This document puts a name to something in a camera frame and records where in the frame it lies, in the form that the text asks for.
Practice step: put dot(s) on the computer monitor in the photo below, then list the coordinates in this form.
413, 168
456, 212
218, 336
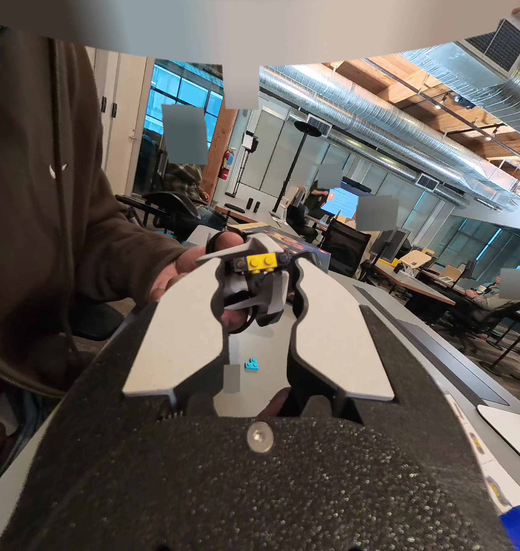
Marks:
339, 202

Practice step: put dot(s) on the person's left forearm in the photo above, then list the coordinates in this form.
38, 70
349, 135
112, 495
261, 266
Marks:
126, 258

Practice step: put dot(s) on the person's brown jacket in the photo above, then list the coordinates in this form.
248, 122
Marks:
27, 172

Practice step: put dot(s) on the black floor lamp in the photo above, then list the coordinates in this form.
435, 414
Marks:
307, 128

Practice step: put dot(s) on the red fire extinguisher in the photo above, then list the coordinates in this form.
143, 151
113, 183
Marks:
225, 165

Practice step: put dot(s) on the background office desk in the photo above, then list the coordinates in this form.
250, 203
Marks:
410, 280

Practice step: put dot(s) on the white light panel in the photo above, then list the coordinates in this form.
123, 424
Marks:
250, 142

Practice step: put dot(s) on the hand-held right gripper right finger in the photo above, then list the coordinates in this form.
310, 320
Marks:
337, 344

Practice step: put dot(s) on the white vent grille box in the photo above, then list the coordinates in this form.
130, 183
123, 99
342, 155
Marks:
501, 43

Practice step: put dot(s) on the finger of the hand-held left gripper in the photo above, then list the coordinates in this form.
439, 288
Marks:
266, 243
279, 292

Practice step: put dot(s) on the wooden post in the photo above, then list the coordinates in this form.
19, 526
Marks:
219, 150

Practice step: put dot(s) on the silver ventilation duct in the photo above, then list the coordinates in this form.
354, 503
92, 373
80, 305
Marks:
492, 94
372, 125

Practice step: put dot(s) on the yellow and brown brick assembly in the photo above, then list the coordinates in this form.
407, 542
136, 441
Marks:
260, 261

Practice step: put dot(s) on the grey monitor on stand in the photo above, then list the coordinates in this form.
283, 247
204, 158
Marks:
389, 245

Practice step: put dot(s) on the turquoise brick plate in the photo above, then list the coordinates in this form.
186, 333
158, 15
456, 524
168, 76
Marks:
252, 365

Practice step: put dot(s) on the person's right hand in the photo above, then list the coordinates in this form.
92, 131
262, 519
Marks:
277, 402

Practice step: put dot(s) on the grey desk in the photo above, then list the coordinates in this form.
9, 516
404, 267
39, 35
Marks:
264, 344

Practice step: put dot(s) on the person's left hand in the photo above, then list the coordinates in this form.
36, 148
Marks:
191, 258

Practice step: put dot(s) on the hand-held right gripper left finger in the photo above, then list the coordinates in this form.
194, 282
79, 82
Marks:
178, 344

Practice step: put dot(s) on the beige cabinet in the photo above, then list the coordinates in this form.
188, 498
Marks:
122, 120

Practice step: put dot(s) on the black mesh office chair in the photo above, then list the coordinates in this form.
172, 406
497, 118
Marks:
344, 249

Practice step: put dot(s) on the plain wooden chair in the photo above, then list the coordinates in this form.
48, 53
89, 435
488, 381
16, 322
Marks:
415, 258

